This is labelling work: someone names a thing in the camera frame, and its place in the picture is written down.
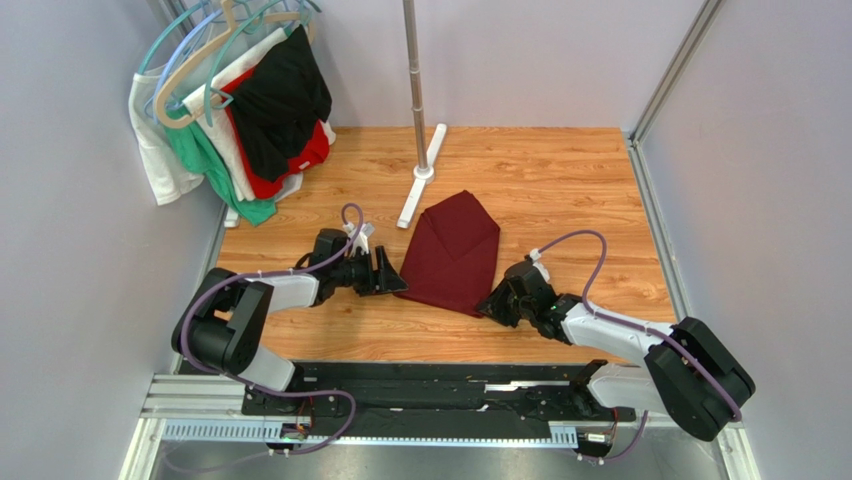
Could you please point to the white shirt on hanger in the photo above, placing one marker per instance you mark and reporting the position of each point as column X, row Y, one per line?
column 166, row 175

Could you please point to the green shirt on hanger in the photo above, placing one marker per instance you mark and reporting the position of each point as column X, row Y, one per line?
column 198, row 155

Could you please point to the light blue clothes hanger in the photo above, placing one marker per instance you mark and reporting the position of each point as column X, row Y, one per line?
column 188, row 45

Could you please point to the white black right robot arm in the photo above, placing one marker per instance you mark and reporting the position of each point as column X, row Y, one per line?
column 682, row 370

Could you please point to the black shirt on hanger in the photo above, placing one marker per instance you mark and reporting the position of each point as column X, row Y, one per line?
column 275, row 110

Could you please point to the teal clothes hanger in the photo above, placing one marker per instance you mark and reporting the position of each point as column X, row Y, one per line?
column 225, row 42

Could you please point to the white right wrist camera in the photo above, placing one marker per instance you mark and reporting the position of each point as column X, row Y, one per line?
column 535, row 258

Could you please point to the dark red cloth napkin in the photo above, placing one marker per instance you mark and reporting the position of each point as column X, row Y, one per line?
column 452, row 256

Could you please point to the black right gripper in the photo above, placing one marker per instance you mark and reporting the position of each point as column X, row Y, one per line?
column 508, row 304

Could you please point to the aluminium frame rail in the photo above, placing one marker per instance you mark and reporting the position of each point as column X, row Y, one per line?
column 190, row 428

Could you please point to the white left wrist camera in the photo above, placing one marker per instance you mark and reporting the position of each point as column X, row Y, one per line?
column 360, row 238

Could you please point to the red shirt on hanger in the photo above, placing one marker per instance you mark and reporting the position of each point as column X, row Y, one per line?
column 314, row 153

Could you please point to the beige clothes hanger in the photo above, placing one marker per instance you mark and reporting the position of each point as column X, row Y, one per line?
column 188, row 92

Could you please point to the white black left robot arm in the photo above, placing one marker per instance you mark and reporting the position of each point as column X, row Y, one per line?
column 222, row 326

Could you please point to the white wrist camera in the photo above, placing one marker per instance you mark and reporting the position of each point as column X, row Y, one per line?
column 535, row 258
column 360, row 238

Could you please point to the aluminium corner post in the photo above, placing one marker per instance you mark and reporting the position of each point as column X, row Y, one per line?
column 694, row 36

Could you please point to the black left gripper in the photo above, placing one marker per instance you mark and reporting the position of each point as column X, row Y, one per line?
column 384, row 280

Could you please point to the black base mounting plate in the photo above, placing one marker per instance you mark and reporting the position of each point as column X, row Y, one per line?
column 438, row 400

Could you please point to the metal pole white base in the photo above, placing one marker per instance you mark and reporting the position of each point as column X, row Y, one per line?
column 423, row 173

